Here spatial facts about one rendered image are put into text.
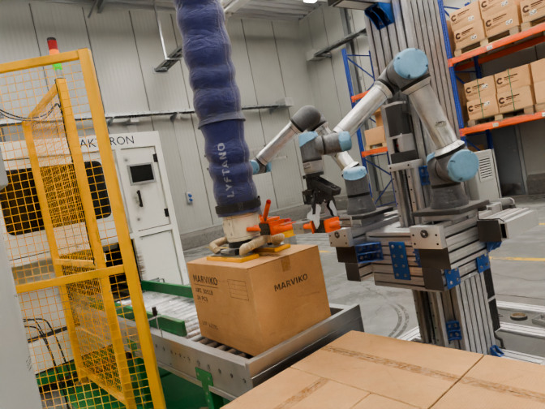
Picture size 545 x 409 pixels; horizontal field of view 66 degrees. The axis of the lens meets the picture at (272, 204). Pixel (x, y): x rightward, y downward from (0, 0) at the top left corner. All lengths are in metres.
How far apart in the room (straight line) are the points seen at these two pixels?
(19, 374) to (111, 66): 9.76
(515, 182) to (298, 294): 8.86
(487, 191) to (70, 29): 10.31
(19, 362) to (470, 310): 2.02
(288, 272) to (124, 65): 9.98
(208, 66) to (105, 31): 9.68
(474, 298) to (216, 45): 1.71
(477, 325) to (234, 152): 1.43
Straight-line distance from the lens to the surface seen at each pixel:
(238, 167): 2.00
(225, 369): 1.91
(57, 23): 11.49
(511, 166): 10.47
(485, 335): 2.41
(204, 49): 2.08
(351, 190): 2.16
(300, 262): 1.93
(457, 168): 1.70
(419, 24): 2.21
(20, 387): 2.16
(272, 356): 1.81
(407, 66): 1.69
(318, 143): 1.60
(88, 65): 2.37
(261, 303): 1.81
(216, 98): 2.02
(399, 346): 1.83
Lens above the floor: 1.28
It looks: 3 degrees down
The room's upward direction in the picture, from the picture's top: 11 degrees counter-clockwise
